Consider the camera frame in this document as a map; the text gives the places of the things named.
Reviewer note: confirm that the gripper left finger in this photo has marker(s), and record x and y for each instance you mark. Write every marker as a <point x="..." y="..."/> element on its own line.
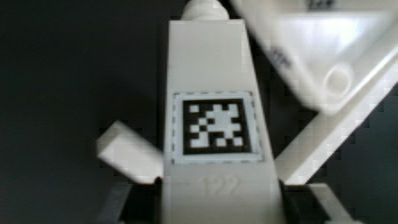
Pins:
<point x="132" y="204"/>

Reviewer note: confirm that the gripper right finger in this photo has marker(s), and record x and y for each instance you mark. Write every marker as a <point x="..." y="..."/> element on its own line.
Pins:
<point x="313" y="206"/>

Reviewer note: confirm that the white desk leg back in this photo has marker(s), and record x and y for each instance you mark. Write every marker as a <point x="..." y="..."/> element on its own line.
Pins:
<point x="221" y="185"/>

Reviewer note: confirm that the white desk top tray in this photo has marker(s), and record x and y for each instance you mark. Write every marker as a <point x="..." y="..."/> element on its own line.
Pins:
<point x="329" y="39"/>

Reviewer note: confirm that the white paper marker sheet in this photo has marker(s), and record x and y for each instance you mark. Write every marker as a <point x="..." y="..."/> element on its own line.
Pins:
<point x="128" y="153"/>

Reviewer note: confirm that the white L-shaped fence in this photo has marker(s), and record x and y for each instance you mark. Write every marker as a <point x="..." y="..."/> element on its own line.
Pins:
<point x="329" y="129"/>

